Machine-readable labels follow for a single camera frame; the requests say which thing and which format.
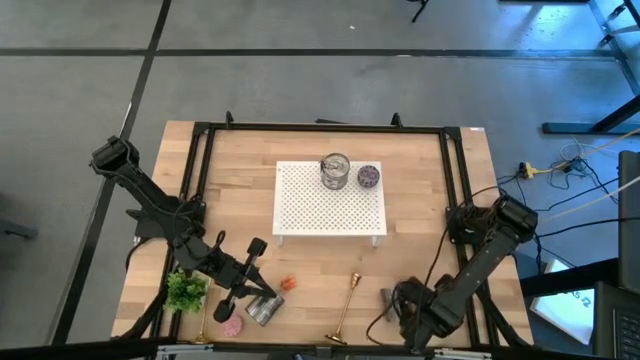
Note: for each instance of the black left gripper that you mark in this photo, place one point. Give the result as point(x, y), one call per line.
point(235, 275)

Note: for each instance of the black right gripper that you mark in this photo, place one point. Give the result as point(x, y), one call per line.
point(415, 315)

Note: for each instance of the silver ribbed candle jar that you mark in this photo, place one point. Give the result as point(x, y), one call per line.
point(264, 311)

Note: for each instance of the pink round candle tin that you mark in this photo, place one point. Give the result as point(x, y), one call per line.
point(232, 325)

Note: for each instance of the tall gold candlestick holder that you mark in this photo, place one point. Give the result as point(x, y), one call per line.
point(203, 320)

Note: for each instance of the medium gold candlestick holder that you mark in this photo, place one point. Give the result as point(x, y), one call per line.
point(345, 309)

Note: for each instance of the clear glass jar with tag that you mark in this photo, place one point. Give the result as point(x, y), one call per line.
point(335, 172)

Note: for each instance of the purple patterned candle tin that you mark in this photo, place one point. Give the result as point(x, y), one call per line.
point(368, 176)

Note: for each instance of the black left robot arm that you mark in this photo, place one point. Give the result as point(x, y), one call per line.
point(150, 195)

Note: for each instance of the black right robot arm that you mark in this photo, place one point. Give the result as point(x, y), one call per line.
point(485, 250)

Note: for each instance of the small orange object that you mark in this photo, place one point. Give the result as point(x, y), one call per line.
point(287, 284)

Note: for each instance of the green artificial plant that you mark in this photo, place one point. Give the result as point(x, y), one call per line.
point(185, 291)

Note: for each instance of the white perforated metal shelf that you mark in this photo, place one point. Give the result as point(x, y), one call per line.
point(325, 215)

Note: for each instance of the white lit panel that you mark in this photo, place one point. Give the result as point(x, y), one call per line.
point(562, 310)

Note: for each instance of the black stand beam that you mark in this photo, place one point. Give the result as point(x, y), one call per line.
point(570, 277)

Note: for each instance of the yellow power plug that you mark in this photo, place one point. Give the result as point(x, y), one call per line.
point(527, 171)

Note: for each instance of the black front crossbar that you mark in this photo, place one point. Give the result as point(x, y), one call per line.
point(75, 351)

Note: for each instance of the black laptop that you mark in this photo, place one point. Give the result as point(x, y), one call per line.
point(617, 320)

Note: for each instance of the black monitor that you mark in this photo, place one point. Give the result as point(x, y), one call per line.
point(631, 225)

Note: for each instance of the black tripod leg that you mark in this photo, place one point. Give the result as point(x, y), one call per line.
point(419, 10)

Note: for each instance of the black table frame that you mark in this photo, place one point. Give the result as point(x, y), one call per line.
point(325, 128)

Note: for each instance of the black desk leg frame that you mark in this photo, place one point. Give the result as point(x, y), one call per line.
point(565, 128)

